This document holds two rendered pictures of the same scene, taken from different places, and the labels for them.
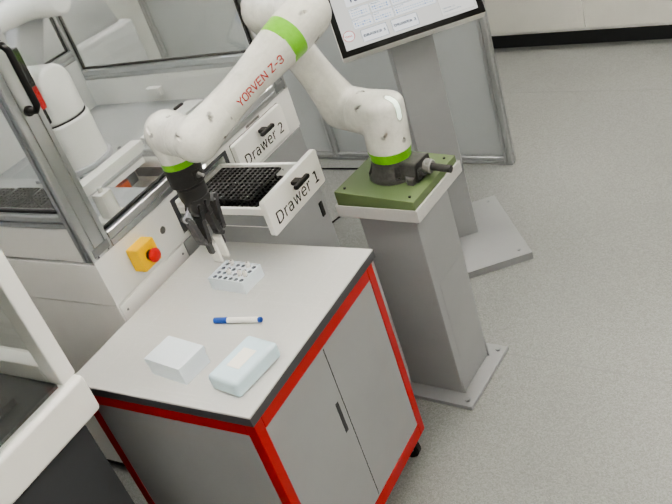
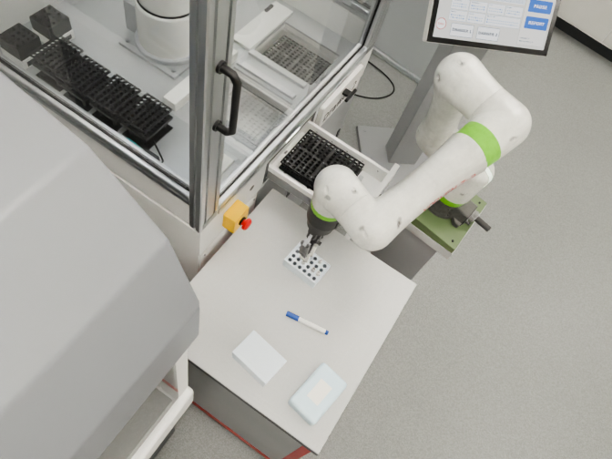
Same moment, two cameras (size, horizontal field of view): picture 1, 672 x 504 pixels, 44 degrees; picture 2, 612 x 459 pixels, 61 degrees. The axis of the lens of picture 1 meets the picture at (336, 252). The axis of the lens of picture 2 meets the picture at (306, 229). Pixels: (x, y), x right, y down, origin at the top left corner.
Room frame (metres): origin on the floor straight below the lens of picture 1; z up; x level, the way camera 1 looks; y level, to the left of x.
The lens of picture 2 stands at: (1.25, 0.63, 2.23)
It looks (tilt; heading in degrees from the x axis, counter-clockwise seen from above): 59 degrees down; 335
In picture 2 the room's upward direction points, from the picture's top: 22 degrees clockwise
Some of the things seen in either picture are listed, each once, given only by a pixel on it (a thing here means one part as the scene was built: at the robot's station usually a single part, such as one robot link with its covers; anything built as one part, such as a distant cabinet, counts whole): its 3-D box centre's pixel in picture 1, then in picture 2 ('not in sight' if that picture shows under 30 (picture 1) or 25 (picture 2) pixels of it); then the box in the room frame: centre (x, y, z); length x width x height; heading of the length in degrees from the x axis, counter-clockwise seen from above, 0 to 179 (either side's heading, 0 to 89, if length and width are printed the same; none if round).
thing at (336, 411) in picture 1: (271, 417); (275, 341); (1.79, 0.33, 0.38); 0.62 x 0.58 x 0.76; 142
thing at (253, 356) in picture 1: (244, 365); (317, 393); (1.52, 0.28, 0.78); 0.15 x 0.10 x 0.04; 133
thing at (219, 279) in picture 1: (236, 276); (306, 264); (1.92, 0.28, 0.78); 0.12 x 0.08 x 0.04; 48
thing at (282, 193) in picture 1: (293, 191); (372, 200); (2.10, 0.06, 0.87); 0.29 x 0.02 x 0.11; 142
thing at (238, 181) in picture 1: (238, 191); (321, 168); (2.23, 0.21, 0.87); 0.22 x 0.18 x 0.06; 52
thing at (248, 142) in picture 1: (261, 138); (339, 96); (2.55, 0.11, 0.87); 0.29 x 0.02 x 0.11; 142
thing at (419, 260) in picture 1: (426, 283); (401, 251); (2.16, -0.24, 0.38); 0.30 x 0.30 x 0.76; 47
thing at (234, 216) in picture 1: (237, 193); (319, 168); (2.23, 0.22, 0.86); 0.40 x 0.26 x 0.06; 52
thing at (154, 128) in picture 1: (171, 138); (337, 193); (1.91, 0.29, 1.21); 0.13 x 0.11 x 0.14; 33
